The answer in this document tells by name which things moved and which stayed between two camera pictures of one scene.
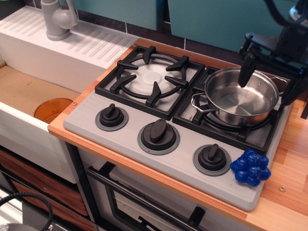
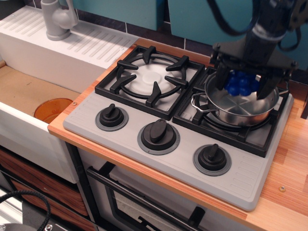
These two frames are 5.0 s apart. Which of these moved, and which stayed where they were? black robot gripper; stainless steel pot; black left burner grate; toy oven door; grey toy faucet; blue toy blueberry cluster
Moved: blue toy blueberry cluster; black robot gripper
Stayed: stainless steel pot; grey toy faucet; black left burner grate; toy oven door
